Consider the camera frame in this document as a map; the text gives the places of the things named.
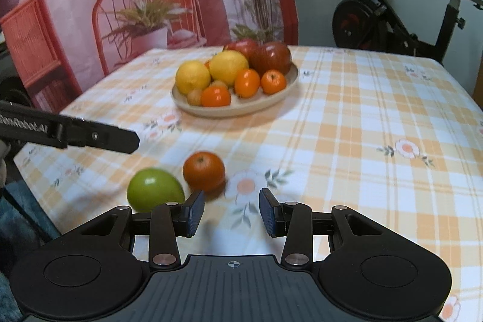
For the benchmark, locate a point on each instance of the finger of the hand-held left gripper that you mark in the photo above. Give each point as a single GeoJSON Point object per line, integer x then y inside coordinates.
{"type": "Point", "coordinates": [109, 137]}

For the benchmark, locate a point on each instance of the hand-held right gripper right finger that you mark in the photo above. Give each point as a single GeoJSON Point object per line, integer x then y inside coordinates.
{"type": "Point", "coordinates": [267, 212]}

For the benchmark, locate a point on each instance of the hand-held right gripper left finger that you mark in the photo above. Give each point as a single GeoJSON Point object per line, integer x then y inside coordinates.
{"type": "Point", "coordinates": [195, 212]}

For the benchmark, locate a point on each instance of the large orange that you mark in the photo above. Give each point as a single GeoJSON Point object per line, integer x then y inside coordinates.
{"type": "Point", "coordinates": [203, 171]}

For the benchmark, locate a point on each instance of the green apple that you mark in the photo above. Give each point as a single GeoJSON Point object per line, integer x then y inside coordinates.
{"type": "Point", "coordinates": [153, 190]}

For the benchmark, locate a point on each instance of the small brown round fruit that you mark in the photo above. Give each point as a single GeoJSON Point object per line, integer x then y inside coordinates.
{"type": "Point", "coordinates": [195, 96]}

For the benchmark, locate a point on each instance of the large yellow citrus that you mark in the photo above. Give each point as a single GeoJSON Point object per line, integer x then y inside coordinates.
{"type": "Point", "coordinates": [192, 77]}
{"type": "Point", "coordinates": [228, 67]}

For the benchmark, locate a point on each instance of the beige round plate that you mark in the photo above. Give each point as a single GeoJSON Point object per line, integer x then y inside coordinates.
{"type": "Point", "coordinates": [245, 105]}

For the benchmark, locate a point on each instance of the dark red apple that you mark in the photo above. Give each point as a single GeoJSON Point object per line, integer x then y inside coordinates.
{"type": "Point", "coordinates": [271, 58]}

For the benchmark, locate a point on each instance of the red apple with yellow patch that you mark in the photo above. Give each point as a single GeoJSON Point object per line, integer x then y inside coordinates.
{"type": "Point", "coordinates": [243, 47]}

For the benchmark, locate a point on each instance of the orange checked floral tablecloth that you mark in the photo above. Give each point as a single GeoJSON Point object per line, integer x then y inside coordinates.
{"type": "Point", "coordinates": [339, 137]}

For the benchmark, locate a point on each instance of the blue textured cloth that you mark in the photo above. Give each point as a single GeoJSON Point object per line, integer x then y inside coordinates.
{"type": "Point", "coordinates": [22, 231]}

